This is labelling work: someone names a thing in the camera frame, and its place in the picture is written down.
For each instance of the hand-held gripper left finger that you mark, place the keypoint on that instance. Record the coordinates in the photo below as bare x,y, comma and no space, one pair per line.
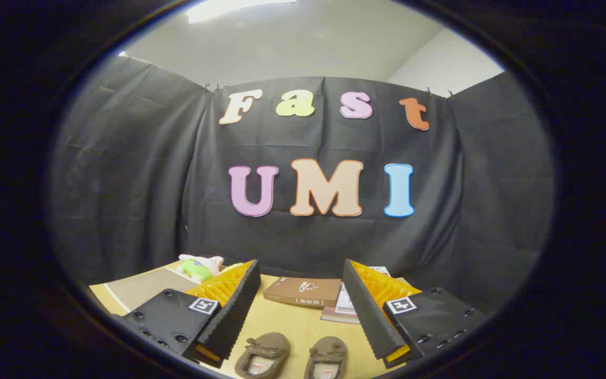
234,310

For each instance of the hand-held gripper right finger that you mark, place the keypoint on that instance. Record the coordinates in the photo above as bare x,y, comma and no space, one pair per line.
369,316

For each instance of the brown fuzzy shoe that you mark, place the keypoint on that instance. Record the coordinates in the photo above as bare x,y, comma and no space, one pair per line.
266,347
329,350

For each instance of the beige fabric storage box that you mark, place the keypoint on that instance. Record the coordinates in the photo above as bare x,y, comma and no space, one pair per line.
145,287

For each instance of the plain white book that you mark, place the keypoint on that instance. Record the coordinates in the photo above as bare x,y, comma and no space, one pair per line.
346,300

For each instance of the pale pink book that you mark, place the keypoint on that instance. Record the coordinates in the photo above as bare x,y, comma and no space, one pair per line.
337,316

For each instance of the green and pink plush toy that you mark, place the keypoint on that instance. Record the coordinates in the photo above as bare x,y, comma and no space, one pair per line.
198,269

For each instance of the brown book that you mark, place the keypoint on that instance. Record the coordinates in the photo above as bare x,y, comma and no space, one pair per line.
298,289

